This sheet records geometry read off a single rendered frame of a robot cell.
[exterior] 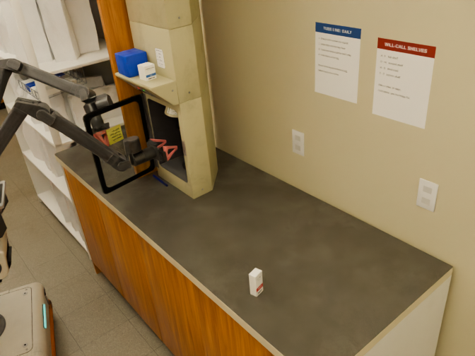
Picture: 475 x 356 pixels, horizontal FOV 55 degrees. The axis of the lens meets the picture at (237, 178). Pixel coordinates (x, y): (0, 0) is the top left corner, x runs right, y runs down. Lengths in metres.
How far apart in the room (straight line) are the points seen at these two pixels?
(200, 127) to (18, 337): 1.46
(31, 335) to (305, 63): 1.92
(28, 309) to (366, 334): 1.92
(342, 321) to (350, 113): 0.77
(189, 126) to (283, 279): 0.77
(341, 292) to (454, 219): 0.47
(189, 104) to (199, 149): 0.22
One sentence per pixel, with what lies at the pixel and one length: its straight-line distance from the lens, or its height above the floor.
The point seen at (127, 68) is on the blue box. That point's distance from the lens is 2.00.
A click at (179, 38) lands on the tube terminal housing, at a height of 1.67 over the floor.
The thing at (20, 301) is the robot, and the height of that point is 0.28.
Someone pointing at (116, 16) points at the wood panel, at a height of 1.73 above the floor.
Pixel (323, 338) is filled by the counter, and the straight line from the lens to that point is 1.50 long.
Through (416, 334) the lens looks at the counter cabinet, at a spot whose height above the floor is 0.74.
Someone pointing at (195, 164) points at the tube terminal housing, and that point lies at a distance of 2.07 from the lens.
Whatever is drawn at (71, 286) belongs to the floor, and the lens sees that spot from 3.33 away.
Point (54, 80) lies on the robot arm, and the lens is 2.30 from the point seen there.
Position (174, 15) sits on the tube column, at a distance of 1.86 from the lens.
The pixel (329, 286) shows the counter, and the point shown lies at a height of 0.94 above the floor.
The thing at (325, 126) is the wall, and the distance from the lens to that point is 1.94.
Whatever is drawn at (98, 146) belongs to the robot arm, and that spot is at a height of 1.27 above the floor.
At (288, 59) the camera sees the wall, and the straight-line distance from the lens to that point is 1.98.
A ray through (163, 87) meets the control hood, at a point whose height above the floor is 1.50.
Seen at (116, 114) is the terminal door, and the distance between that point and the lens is 2.13.
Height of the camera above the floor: 2.08
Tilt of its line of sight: 30 degrees down
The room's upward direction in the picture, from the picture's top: 5 degrees counter-clockwise
